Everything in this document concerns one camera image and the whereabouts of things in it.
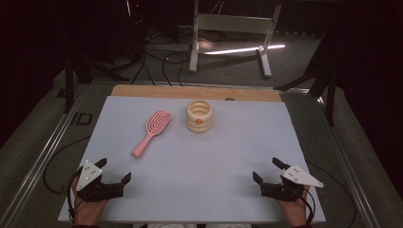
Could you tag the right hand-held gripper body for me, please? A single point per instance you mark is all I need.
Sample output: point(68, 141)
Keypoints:
point(297, 175)

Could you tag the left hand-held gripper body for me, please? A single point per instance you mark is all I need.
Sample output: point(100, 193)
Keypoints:
point(90, 172)

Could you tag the pink hairbrush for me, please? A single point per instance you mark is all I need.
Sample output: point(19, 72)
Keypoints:
point(144, 145)

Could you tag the cream ribbed holder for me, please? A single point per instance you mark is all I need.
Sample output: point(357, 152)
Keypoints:
point(199, 126)

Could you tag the person's right hand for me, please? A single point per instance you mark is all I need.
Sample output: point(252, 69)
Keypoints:
point(296, 212)

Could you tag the person's left hand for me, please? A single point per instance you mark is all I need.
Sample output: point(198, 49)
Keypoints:
point(87, 212)

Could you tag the white board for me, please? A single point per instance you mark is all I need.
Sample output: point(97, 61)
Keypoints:
point(196, 177)

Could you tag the black tripod stand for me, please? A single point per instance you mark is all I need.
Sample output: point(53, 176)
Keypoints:
point(68, 91)
point(330, 101)

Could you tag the white metal stand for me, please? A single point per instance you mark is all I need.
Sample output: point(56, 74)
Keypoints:
point(234, 23)

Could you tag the aluminium rail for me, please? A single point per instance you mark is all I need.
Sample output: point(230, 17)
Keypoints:
point(348, 171)
point(41, 161)

